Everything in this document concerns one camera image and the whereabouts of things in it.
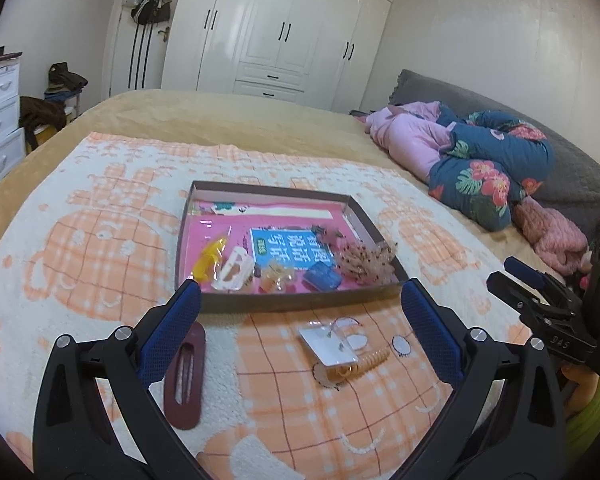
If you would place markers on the white door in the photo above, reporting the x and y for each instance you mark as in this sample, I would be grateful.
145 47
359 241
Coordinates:
117 50

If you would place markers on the maroon oval hair clip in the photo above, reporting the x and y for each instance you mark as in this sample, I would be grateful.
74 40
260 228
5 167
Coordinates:
185 390

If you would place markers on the blue floral quilt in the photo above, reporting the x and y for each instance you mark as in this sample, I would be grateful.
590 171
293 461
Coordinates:
495 175

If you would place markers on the grey quilted headboard cover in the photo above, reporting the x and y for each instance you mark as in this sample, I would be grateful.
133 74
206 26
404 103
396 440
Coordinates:
580 175

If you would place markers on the orange white printed blanket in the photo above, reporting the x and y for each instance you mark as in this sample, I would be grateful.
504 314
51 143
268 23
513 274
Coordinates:
105 240

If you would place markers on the pink fluffy blanket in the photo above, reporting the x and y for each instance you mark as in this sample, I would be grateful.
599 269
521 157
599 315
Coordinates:
550 235

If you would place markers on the bed with tan sheet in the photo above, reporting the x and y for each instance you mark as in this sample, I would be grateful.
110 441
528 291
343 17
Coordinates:
230 120

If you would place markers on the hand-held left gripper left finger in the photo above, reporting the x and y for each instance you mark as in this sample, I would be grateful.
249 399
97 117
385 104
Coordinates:
172 330

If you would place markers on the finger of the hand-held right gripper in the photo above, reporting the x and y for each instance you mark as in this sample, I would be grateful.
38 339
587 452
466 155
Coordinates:
527 272
510 290

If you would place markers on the clear earring card packet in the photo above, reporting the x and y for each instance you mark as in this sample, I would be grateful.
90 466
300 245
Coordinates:
327 347

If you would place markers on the white glossy wardrobe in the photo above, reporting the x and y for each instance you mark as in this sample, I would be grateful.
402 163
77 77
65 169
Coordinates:
280 25

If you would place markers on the brown clothes heap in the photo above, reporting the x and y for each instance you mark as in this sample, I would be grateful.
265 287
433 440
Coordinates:
40 112

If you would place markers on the dark folded clothes pile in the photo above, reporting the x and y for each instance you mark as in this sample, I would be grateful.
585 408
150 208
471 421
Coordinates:
65 82

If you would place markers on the brown cardboard box tray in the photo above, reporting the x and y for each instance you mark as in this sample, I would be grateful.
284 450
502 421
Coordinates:
290 302

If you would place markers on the white claw hair clip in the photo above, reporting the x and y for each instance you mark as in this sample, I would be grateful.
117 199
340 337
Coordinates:
235 267

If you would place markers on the pink garment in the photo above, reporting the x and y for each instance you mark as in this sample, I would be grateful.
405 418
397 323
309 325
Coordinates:
410 140

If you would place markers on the dark brown small hair clip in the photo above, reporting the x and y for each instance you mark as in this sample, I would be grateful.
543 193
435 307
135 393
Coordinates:
326 233

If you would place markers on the beige large claw clip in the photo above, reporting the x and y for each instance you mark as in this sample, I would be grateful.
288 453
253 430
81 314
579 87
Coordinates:
365 260

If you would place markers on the yellow hair clip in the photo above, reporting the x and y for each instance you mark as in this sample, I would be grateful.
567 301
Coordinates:
209 260

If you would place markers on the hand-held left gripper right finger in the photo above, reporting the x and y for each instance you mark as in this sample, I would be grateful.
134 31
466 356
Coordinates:
427 330

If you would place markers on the person's right hand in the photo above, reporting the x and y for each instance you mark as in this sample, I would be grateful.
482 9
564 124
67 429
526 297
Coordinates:
577 385

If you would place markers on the clear orange small clip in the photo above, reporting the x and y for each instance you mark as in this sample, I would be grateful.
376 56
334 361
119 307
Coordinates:
276 279

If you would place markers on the blue hair clip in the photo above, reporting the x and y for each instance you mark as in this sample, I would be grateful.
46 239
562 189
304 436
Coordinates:
322 279

